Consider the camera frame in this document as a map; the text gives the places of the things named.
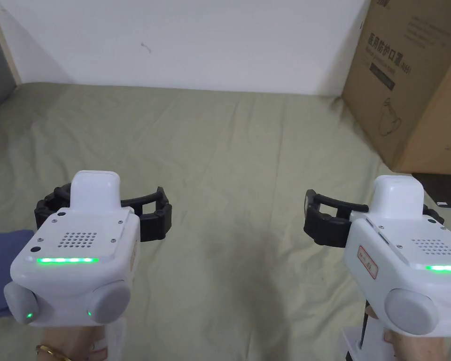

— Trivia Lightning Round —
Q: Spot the dark blue garment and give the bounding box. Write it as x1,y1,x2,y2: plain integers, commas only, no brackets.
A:
0,229,37,319

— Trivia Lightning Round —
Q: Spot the brown cardboard carton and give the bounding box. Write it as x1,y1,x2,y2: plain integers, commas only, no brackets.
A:
341,0,451,176

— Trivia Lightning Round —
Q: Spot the person's right hand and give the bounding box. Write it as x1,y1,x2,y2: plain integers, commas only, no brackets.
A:
383,332,451,361

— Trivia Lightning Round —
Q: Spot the bed with pale green sheet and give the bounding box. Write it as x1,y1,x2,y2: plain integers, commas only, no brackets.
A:
0,82,451,361

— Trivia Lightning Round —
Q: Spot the person's left hand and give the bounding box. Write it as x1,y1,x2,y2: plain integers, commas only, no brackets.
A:
37,326,109,361

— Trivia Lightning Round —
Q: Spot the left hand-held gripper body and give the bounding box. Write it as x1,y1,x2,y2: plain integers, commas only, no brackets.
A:
3,171,140,361

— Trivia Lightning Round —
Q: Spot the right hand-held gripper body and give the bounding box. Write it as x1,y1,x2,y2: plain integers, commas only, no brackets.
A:
342,174,451,361

